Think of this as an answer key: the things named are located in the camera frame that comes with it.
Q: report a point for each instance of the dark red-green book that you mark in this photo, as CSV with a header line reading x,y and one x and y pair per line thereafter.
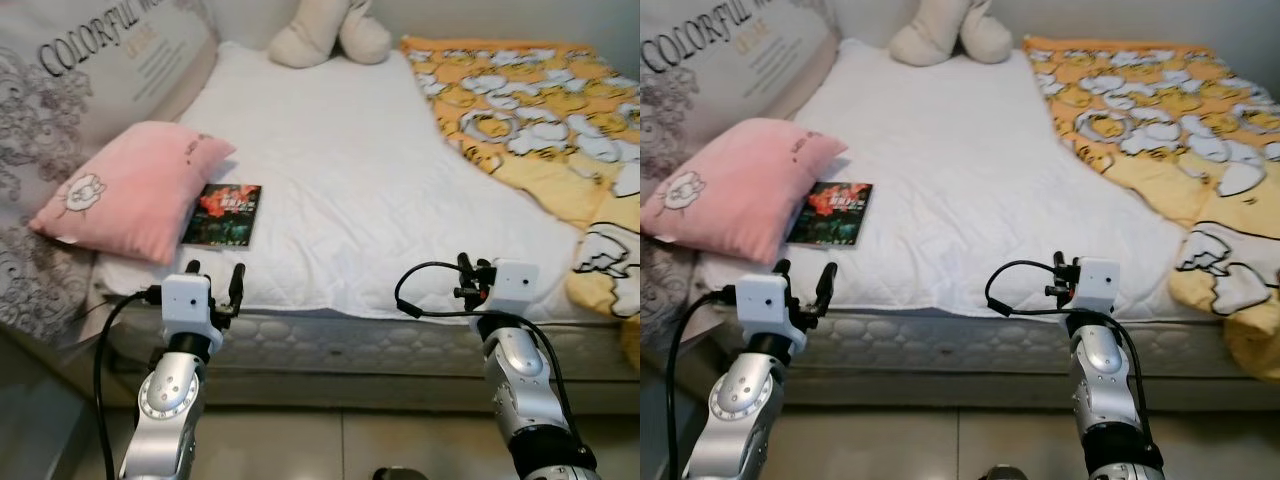
x,y
835,212
225,215

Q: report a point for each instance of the pink plush pillow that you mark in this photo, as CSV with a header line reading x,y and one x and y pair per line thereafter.
x,y
130,190
740,185

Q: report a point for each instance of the yellow cartoon egg blanket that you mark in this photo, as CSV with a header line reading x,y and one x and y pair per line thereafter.
x,y
1140,110
520,110

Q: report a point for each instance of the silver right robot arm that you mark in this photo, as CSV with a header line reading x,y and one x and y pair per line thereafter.
x,y
1100,380
520,380

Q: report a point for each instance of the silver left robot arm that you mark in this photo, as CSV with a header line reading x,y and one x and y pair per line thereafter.
x,y
165,410
740,410

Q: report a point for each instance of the grey quilted mattress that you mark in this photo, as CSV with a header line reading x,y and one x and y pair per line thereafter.
x,y
350,345
950,345

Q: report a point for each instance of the white quilted mattress pad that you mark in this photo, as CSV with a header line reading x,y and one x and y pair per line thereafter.
x,y
960,170
350,170

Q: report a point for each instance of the grey printed headboard cushion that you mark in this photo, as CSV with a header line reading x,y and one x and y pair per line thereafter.
x,y
690,90
60,100

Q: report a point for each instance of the cream plush toy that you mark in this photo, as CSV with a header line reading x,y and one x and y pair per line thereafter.
x,y
940,40
320,40

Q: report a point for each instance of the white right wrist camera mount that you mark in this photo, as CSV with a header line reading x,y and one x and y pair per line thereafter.
x,y
1098,283
515,285

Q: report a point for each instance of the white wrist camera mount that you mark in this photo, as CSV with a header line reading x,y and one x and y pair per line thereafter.
x,y
1098,283
760,300
515,285
185,300

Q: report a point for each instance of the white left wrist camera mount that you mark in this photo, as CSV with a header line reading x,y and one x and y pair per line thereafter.
x,y
760,300
185,300

